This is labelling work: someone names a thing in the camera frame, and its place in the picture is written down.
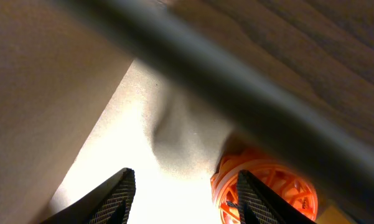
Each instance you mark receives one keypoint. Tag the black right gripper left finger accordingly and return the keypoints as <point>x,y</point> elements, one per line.
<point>110,202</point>

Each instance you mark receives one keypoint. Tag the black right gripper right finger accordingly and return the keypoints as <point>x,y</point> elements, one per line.
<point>257,203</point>

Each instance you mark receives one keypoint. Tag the orange round wheel toy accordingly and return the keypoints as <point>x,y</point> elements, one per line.
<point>296,191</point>

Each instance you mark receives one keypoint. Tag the white cardboard box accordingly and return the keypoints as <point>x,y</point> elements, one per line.
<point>75,109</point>

